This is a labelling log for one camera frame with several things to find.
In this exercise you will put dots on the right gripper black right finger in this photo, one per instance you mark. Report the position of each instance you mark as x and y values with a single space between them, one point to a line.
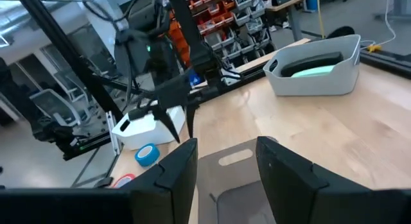
298 192

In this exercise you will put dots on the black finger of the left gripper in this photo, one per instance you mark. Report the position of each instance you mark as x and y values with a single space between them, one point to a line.
165 121
191 118

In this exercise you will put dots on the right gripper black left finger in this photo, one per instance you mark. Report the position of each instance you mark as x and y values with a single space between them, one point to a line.
167 192

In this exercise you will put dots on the light blue tape roll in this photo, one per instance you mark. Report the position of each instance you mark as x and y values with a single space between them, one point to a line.
151 160

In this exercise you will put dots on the red tape roll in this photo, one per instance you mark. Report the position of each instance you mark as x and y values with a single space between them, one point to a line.
119 182

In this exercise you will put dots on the light grey plastic bin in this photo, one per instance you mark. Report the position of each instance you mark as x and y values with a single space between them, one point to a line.
314 86

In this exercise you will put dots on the black background robot arm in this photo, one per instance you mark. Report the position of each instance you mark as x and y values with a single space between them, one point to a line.
64 137

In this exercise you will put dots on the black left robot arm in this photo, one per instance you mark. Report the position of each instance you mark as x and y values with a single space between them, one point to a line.
199 54

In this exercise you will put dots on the white plastic bin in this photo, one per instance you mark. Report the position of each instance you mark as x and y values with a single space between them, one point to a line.
144 132

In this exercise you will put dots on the smoky translucent plastic bin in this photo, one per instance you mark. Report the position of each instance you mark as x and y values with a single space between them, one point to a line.
231 198

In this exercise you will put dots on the orange and grey bin rack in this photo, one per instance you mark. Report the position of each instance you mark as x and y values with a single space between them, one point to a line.
244 18

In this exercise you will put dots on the white office chair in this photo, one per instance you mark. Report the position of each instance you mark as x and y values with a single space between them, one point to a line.
57 105

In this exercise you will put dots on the wooden background desk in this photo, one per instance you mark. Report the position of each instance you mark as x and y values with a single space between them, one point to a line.
289 4

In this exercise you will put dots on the blue waste bin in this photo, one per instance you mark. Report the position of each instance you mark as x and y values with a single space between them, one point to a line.
311 2

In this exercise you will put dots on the grey desk foot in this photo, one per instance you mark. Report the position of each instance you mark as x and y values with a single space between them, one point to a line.
399 2

